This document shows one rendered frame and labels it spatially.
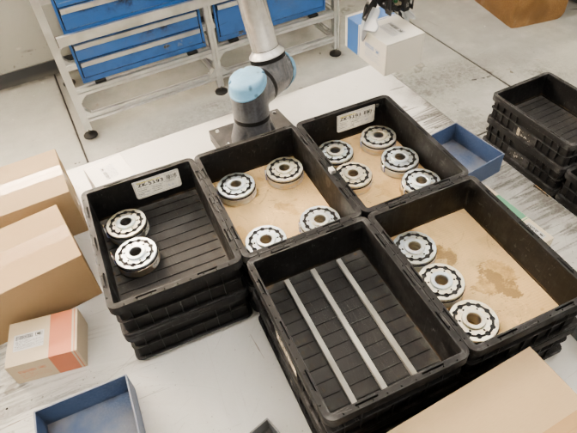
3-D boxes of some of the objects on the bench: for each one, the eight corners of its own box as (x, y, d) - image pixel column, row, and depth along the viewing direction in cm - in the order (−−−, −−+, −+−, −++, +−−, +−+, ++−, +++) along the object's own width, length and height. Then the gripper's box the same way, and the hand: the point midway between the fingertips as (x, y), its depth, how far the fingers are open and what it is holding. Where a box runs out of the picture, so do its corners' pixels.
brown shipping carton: (77, 242, 153) (56, 204, 142) (102, 293, 140) (81, 254, 128) (-30, 293, 143) (-62, 255, 131) (-13, 352, 130) (-47, 316, 118)
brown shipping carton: (74, 186, 170) (54, 148, 159) (88, 230, 156) (69, 191, 145) (-23, 222, 162) (-51, 184, 150) (-16, 271, 148) (-46, 233, 136)
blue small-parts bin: (135, 387, 120) (125, 373, 115) (149, 448, 111) (141, 436, 106) (45, 424, 116) (33, 411, 111) (53, 491, 106) (39, 480, 101)
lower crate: (107, 250, 150) (94, 222, 142) (207, 215, 157) (199, 186, 149) (138, 366, 124) (123, 339, 116) (255, 318, 131) (250, 289, 123)
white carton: (154, 208, 161) (146, 186, 155) (117, 226, 157) (107, 204, 150) (127, 174, 173) (119, 153, 166) (93, 190, 168) (83, 169, 162)
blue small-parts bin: (418, 156, 169) (421, 139, 164) (452, 139, 174) (456, 121, 169) (464, 191, 157) (468, 173, 152) (500, 171, 162) (505, 153, 157)
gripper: (371, -24, 122) (367, 54, 136) (439, -44, 127) (428, 33, 142) (351, -36, 127) (349, 40, 142) (417, -54, 133) (409, 21, 147)
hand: (383, 33), depth 144 cm, fingers closed on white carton, 14 cm apart
